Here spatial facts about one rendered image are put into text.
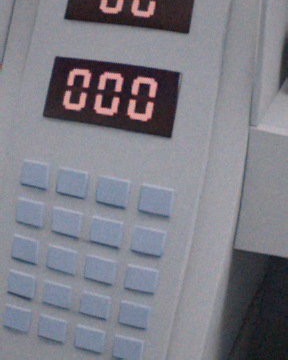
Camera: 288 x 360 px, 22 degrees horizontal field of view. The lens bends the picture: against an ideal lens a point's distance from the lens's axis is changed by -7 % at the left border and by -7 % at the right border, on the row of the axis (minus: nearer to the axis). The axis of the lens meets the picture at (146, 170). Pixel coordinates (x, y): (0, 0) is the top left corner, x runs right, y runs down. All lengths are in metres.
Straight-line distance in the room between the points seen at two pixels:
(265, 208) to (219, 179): 0.02
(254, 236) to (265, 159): 0.03
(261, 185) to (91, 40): 0.08
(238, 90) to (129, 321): 0.09
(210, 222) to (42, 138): 0.06
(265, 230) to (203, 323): 0.04
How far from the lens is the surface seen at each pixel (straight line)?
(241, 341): 0.37
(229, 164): 0.25
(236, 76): 0.26
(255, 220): 0.26
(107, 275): 0.26
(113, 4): 0.26
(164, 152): 0.25
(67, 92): 0.26
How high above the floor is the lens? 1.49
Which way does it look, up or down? 3 degrees down
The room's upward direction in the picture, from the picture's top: 10 degrees clockwise
